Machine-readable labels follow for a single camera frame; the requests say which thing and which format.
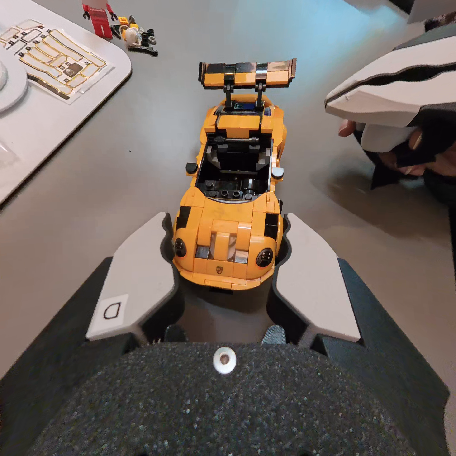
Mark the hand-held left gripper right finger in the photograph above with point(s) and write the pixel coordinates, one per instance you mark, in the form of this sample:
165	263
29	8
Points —
317	281

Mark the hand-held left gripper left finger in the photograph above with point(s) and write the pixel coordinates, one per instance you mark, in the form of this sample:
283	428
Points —
135	278

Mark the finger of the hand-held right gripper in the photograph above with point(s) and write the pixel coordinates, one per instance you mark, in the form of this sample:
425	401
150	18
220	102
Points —
384	105
392	67

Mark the yellow lego car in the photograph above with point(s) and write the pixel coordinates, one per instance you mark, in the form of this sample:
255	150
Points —
228	228

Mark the yellow black lego spoiler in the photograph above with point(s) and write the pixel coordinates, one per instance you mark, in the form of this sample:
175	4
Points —
213	80

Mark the person's right forearm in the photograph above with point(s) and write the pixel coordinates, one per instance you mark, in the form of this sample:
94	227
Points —
445	199

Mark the lego sticker sheet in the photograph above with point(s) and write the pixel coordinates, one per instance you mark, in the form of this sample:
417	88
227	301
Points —
53	53

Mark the white lego helmet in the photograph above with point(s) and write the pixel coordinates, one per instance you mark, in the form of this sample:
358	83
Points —
131	35

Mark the small orange lego piece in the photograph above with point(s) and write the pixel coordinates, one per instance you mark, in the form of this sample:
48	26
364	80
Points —
128	21

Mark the red lego minifigure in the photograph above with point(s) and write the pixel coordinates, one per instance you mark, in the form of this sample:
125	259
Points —
99	17

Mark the person's right hand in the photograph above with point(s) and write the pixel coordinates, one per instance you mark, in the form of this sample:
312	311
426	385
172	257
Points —
438	165

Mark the white book stand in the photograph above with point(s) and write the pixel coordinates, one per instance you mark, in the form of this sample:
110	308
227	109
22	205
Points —
53	124

